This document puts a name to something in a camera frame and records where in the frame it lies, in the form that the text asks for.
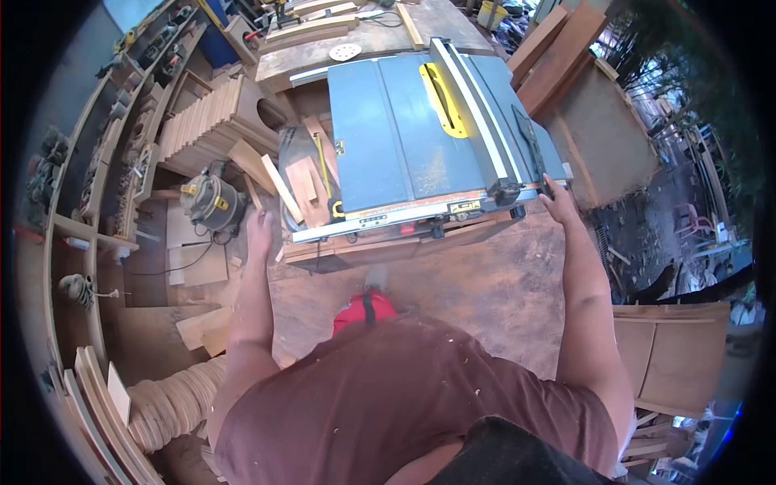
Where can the person's right hand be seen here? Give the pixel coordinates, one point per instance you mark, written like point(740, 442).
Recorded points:
point(561, 205)

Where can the person's left hand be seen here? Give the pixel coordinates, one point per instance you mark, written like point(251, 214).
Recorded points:
point(259, 236)

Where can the person's left fingers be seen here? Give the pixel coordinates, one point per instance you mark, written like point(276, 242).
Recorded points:
point(259, 219)

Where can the person's right fingers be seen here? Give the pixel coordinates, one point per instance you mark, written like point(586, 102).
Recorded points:
point(547, 187)

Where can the pale wooden stick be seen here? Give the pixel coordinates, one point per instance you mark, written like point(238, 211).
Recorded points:
point(282, 188)

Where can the grey shop vacuum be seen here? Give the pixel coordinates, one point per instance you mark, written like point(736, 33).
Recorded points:
point(212, 200)

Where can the small reddish wooden block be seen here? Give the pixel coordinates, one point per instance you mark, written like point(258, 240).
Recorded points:
point(301, 182)

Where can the flat wooden offcut board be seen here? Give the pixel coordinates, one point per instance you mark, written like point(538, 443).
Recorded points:
point(251, 163)

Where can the large plywood crate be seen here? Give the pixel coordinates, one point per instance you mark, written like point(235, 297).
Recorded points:
point(600, 139)

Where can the yellow tape measure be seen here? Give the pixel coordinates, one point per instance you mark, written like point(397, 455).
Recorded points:
point(335, 209)

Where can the white and black rip fence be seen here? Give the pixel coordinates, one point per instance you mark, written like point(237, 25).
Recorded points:
point(479, 115)

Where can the stack of stepped wooden parts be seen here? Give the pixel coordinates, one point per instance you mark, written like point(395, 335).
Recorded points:
point(212, 127)

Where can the light plywood piece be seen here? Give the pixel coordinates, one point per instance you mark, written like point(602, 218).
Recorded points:
point(203, 327)

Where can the stack of reddish wooden planks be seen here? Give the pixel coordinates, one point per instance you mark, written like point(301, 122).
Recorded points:
point(555, 54)

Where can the person's legs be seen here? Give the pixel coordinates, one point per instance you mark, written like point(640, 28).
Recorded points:
point(364, 310)

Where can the pink plastic chair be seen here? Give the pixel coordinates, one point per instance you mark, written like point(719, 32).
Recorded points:
point(691, 221)

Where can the blue table saw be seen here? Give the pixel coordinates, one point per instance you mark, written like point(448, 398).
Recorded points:
point(400, 139)

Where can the yellow bucket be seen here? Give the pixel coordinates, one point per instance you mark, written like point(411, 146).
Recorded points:
point(491, 15)

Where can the blue barrel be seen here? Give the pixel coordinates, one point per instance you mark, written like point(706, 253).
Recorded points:
point(215, 42)

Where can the white round sanding disc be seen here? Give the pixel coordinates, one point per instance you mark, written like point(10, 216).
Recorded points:
point(345, 52)

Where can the grey power tool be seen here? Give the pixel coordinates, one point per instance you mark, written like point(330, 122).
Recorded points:
point(76, 290)

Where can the pile of round wooden discs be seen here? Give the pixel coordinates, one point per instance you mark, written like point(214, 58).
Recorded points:
point(173, 403)

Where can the long pale wooden strip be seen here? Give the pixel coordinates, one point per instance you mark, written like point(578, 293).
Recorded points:
point(410, 27)

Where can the brown wooden cabinet panels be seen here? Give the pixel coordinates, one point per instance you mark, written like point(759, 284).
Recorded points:
point(673, 357)

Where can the person's body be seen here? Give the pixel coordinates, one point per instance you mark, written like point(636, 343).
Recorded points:
point(388, 400)

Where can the stack of leaning plywood boards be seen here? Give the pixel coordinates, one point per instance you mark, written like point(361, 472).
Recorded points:
point(106, 418)

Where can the long wooden wall shelf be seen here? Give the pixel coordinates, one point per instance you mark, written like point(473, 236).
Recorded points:
point(91, 182)

